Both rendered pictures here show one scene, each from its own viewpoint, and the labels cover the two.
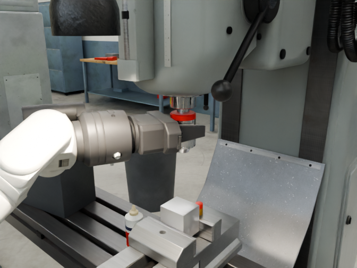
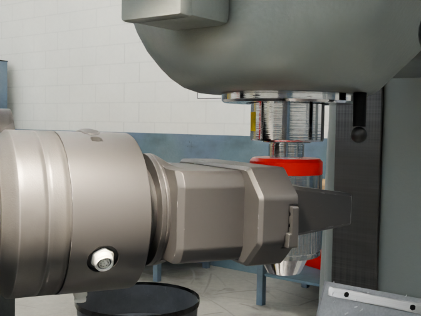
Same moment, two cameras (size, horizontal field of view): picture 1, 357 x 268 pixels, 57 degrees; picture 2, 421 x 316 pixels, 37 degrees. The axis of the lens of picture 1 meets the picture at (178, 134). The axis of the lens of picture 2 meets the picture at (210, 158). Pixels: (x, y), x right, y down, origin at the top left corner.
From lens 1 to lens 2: 22 cm
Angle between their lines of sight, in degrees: 15
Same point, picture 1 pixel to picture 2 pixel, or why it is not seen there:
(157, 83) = (236, 37)
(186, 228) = not seen: outside the picture
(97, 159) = (39, 269)
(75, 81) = not seen: outside the picture
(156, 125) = (223, 175)
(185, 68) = not seen: outside the picture
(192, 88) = (337, 56)
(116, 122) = (105, 154)
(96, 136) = (44, 190)
